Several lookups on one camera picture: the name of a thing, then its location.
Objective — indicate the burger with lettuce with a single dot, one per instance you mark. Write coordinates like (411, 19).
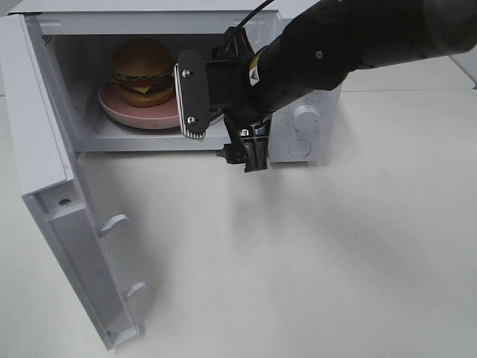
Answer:
(142, 73)

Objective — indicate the round white door button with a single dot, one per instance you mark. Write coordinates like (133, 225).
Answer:
(300, 148)

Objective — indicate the pink round plate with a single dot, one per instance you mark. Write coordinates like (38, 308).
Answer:
(159, 117)

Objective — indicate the white microwave door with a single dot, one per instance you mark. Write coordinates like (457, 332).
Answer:
(52, 185)

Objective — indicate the white timer knob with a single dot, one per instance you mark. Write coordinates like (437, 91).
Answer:
(305, 118)

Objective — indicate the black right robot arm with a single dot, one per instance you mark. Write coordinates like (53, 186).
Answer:
(320, 47)

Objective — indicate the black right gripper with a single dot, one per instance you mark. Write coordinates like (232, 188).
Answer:
(260, 91)

